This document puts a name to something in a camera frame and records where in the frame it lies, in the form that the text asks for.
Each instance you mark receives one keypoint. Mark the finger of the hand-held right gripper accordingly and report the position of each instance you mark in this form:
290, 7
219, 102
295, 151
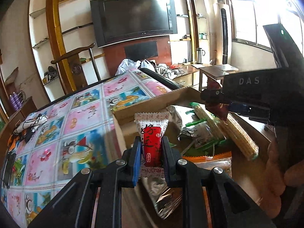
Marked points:
247, 111
213, 95

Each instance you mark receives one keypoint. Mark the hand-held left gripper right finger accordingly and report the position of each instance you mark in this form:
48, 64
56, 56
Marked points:
166, 163

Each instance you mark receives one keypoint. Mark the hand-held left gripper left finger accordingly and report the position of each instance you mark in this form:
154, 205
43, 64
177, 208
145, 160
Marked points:
135, 166

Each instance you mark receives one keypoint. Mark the white red snack packet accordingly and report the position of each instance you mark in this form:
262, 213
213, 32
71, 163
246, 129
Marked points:
152, 147

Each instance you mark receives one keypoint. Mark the clear wafer packet green ends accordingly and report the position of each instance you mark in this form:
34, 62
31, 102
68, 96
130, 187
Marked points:
237, 135

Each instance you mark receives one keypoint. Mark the orange cracker packet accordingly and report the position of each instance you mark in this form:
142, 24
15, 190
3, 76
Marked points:
206, 158

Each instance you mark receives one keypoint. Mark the cardboard box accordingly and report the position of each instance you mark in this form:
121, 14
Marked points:
147, 106

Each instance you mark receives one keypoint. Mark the person's right forearm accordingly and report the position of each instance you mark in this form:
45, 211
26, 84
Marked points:
289, 213

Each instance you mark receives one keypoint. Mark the person's right hand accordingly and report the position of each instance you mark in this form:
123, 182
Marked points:
273, 168

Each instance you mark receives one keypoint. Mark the small wooden side table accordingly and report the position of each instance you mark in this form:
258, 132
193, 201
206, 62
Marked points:
218, 70

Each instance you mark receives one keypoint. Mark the low wooden television console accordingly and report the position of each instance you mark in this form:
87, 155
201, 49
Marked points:
190, 73

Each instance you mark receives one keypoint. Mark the green silver snack packet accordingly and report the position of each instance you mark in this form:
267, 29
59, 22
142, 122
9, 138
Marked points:
201, 133

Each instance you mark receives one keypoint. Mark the steel kettle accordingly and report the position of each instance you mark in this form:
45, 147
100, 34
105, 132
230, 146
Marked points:
200, 55

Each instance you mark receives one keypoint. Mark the teal tin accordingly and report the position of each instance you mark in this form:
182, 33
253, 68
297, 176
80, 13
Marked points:
202, 36

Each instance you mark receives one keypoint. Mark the white standing air conditioner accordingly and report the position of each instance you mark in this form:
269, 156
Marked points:
219, 28

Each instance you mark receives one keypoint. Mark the white plastic bag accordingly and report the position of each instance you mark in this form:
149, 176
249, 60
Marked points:
127, 66
148, 64

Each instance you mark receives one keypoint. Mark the window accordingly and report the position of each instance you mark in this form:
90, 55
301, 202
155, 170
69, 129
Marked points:
247, 16

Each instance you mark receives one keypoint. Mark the black panel under television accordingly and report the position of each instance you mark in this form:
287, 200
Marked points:
141, 48

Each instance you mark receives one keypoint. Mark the wooden chair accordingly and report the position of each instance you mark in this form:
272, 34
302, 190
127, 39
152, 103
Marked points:
76, 70

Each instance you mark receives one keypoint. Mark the patterned orange black scarf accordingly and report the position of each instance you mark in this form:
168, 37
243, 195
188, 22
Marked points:
30, 123

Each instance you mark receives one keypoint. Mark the clutter pile on shelf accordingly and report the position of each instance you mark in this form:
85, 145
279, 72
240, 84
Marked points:
51, 74

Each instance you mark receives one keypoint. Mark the wooden sideboard cabinet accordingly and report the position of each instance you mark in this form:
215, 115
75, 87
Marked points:
21, 114

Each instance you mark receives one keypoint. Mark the black smartphone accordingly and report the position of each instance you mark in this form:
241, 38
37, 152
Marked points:
8, 171

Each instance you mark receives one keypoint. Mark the white display shelf unit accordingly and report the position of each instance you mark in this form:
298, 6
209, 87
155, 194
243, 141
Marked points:
42, 28

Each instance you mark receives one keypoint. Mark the wall television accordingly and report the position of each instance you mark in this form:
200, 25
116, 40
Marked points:
133, 19

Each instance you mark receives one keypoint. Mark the brown wall ornament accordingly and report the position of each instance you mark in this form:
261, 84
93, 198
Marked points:
11, 75

